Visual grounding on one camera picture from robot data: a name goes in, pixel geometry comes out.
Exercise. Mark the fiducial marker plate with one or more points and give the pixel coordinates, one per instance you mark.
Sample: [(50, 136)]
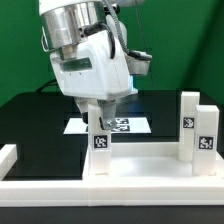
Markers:
[(123, 125)]

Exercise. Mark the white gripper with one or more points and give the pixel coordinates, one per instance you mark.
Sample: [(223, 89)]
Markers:
[(95, 67)]

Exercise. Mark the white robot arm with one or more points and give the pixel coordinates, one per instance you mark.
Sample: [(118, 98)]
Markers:
[(77, 15)]

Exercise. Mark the white desk top tray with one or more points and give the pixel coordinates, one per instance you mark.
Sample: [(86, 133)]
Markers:
[(148, 159)]

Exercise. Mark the white U-shaped fence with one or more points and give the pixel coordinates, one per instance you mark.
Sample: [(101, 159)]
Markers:
[(106, 191)]

